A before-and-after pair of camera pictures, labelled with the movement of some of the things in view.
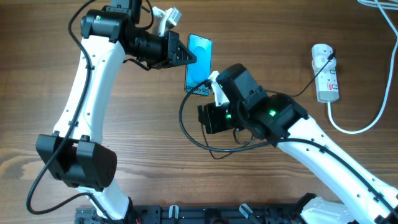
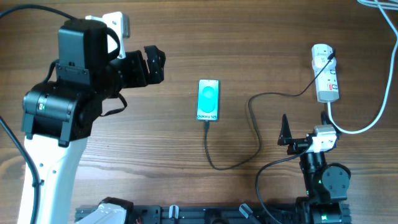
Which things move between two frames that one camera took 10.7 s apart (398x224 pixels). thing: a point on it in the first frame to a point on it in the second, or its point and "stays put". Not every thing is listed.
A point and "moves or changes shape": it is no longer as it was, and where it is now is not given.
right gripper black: x=212 y=124 to x=297 y=144
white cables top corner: x=380 y=4 stays put
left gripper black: x=173 y=45 to x=155 y=67
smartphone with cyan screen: x=198 y=71 moves or changes shape
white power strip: x=326 y=82 stays put
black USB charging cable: x=244 y=144 moves or changes shape
